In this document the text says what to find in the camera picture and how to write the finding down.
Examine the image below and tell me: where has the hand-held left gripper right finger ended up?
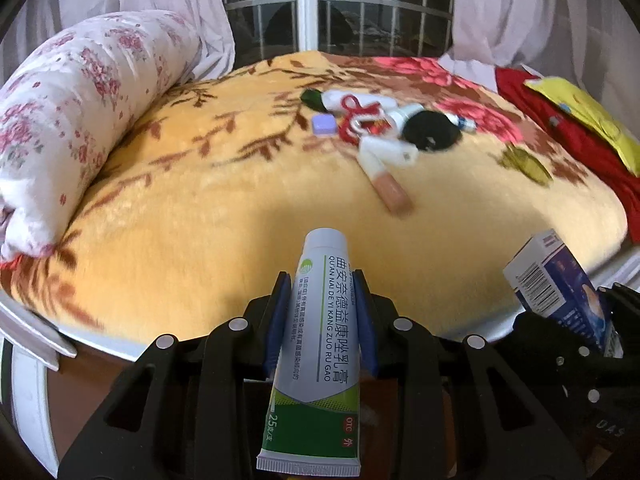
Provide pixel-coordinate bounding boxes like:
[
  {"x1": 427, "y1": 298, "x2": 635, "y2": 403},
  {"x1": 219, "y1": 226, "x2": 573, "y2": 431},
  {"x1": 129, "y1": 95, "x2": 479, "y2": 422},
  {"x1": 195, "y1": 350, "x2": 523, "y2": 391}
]
[{"x1": 352, "y1": 269, "x2": 587, "y2": 480}]

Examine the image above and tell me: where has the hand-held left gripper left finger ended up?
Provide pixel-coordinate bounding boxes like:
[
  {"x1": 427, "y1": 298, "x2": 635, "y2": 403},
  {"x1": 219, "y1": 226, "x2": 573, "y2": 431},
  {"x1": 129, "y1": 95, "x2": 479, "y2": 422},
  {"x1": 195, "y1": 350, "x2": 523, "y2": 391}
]
[{"x1": 57, "y1": 271, "x2": 292, "y2": 480}]

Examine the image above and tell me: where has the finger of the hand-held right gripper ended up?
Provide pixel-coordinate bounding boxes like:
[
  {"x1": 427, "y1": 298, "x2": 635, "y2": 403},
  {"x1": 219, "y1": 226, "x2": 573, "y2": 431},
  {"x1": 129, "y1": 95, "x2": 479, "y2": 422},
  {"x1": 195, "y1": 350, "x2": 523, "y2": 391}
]
[
  {"x1": 510, "y1": 310, "x2": 603, "y2": 363},
  {"x1": 597, "y1": 284, "x2": 640, "y2": 361}
]

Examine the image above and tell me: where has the white green ointment tube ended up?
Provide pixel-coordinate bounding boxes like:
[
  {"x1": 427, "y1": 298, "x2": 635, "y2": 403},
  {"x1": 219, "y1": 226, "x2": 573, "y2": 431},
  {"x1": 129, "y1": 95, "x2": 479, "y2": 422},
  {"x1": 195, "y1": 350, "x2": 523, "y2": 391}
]
[{"x1": 256, "y1": 228, "x2": 362, "y2": 478}]

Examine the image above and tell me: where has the blue white medicine box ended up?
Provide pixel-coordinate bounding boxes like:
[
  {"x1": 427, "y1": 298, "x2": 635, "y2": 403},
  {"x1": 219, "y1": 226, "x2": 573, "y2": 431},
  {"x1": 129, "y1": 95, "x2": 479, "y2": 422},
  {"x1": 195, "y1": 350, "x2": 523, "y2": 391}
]
[{"x1": 502, "y1": 229, "x2": 623, "y2": 358}]

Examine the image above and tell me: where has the pink tube with white cap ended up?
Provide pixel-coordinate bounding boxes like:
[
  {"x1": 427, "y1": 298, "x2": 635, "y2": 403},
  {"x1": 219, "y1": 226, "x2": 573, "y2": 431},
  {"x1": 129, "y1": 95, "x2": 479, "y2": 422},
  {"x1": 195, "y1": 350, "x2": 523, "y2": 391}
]
[{"x1": 366, "y1": 152, "x2": 414, "y2": 214}]

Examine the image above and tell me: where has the olive green wrapper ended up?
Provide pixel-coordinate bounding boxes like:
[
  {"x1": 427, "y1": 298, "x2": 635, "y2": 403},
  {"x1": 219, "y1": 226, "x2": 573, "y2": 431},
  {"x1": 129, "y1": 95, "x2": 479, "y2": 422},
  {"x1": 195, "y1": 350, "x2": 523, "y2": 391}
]
[{"x1": 502, "y1": 146, "x2": 554, "y2": 187}]

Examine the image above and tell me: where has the white plastic bottle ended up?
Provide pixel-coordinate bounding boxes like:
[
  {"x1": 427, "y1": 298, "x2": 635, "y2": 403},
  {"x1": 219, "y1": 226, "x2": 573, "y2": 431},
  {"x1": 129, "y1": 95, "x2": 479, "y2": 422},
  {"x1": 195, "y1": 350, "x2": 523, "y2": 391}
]
[{"x1": 357, "y1": 135, "x2": 419, "y2": 167}]

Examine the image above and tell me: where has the black round pouch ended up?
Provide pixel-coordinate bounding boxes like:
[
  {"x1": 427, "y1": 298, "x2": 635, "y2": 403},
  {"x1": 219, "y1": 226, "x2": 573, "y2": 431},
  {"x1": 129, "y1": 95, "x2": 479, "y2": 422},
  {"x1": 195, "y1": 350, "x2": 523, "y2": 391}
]
[{"x1": 402, "y1": 112, "x2": 462, "y2": 152}]

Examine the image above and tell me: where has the red string knot ornament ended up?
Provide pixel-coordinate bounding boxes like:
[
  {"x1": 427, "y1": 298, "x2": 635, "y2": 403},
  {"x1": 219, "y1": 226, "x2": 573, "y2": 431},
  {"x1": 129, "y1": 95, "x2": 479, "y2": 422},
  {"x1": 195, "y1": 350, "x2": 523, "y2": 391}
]
[{"x1": 339, "y1": 95, "x2": 397, "y2": 142}]

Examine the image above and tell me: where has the small white tube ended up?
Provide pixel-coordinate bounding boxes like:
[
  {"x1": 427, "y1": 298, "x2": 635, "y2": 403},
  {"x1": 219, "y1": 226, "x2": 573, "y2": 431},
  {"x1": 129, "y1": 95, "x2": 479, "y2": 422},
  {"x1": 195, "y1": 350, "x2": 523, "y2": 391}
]
[{"x1": 390, "y1": 105, "x2": 424, "y2": 129}]

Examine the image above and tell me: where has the white packet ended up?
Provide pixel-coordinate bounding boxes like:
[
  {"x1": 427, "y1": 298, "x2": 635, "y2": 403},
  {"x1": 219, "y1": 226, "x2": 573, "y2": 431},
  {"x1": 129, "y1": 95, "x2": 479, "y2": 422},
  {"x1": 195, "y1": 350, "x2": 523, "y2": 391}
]
[{"x1": 322, "y1": 91, "x2": 397, "y2": 112}]

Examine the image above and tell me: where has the yellow floral fleece blanket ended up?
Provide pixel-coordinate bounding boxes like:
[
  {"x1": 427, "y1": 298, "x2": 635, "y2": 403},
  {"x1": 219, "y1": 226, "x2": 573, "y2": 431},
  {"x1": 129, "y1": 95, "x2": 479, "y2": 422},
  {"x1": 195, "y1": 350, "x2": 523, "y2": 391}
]
[{"x1": 0, "y1": 51, "x2": 628, "y2": 356}]

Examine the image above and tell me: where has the red cloth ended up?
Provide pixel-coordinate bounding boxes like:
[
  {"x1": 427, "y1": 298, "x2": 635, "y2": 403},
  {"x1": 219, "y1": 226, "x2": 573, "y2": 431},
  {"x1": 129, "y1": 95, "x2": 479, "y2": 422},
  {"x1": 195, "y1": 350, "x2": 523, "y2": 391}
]
[{"x1": 495, "y1": 66, "x2": 640, "y2": 243}]

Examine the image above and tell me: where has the yellow pillow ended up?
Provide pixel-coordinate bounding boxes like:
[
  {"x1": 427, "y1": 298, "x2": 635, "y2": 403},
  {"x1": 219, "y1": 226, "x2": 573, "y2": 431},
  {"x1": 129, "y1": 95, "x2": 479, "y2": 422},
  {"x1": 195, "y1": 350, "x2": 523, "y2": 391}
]
[{"x1": 522, "y1": 76, "x2": 640, "y2": 177}]

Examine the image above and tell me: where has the rolled white floral quilt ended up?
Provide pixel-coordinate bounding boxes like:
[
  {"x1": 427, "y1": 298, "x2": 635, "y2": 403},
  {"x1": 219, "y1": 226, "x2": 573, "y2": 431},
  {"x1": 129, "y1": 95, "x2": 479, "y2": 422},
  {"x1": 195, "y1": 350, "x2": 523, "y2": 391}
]
[{"x1": 0, "y1": 10, "x2": 203, "y2": 261}]

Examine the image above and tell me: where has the white round bed frame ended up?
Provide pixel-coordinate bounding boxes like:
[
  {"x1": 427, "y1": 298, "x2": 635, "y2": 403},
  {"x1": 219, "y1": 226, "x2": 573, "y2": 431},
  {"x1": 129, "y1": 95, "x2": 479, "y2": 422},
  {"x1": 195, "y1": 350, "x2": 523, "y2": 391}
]
[{"x1": 0, "y1": 242, "x2": 640, "y2": 466}]

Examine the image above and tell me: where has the barred white frame window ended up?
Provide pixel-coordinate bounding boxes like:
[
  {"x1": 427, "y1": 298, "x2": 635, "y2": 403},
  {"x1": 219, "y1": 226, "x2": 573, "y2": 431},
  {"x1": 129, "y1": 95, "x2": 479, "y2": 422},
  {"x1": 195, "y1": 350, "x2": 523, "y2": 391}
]
[{"x1": 212, "y1": 0, "x2": 456, "y2": 60}]

